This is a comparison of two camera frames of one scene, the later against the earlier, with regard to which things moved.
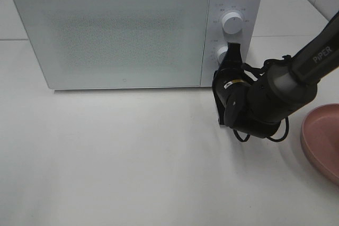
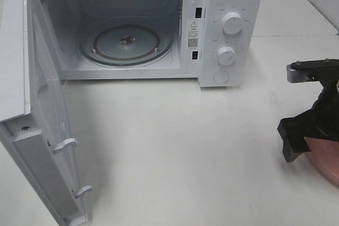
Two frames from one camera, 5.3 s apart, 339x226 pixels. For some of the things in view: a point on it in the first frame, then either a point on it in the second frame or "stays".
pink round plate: [320, 140] stays
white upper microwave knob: [232, 23] stays
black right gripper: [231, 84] -> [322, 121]
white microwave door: [117, 36] -> [34, 118]
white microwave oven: [107, 30] stays
